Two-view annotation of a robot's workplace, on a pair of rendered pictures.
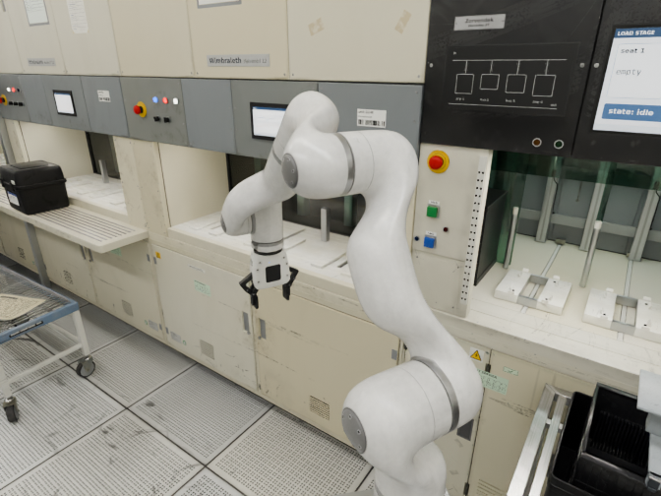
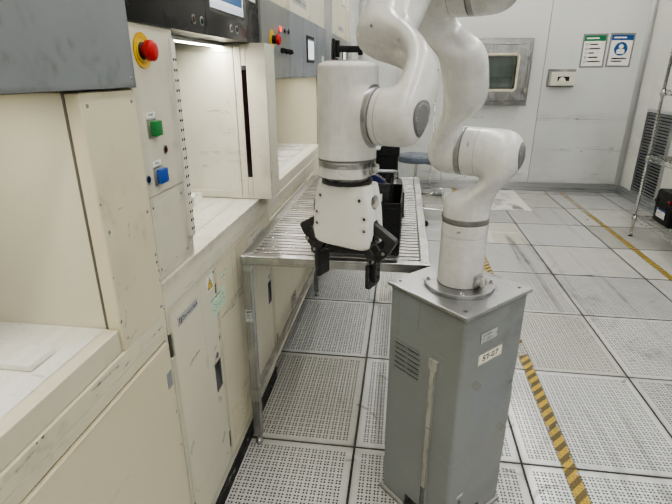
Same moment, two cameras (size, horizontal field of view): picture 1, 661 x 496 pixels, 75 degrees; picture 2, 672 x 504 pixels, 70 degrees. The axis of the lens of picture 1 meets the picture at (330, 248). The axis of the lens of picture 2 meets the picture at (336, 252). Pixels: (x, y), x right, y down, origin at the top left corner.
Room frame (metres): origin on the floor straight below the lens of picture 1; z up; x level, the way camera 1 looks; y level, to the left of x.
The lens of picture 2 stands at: (1.38, 0.78, 1.31)
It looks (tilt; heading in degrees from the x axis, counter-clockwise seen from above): 21 degrees down; 243
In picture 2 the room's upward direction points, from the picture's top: straight up
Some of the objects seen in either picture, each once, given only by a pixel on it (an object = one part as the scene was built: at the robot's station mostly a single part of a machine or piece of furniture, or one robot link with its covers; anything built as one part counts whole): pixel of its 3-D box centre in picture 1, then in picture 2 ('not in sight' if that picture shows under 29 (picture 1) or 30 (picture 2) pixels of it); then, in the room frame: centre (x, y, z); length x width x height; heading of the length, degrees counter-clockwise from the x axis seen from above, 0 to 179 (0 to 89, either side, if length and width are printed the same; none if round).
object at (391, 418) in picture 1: (398, 437); (482, 176); (0.51, -0.11, 1.07); 0.19 x 0.12 x 0.24; 120
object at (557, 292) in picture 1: (533, 288); not in sight; (1.33, -0.71, 0.89); 0.22 x 0.21 x 0.04; 145
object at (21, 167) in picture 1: (33, 186); not in sight; (2.55, 1.80, 0.93); 0.30 x 0.28 x 0.26; 52
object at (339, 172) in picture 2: (267, 242); (348, 168); (1.05, 0.17, 1.18); 0.09 x 0.08 x 0.03; 120
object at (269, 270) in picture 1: (269, 264); (346, 209); (1.05, 0.16, 1.12); 0.10 x 0.07 x 0.11; 120
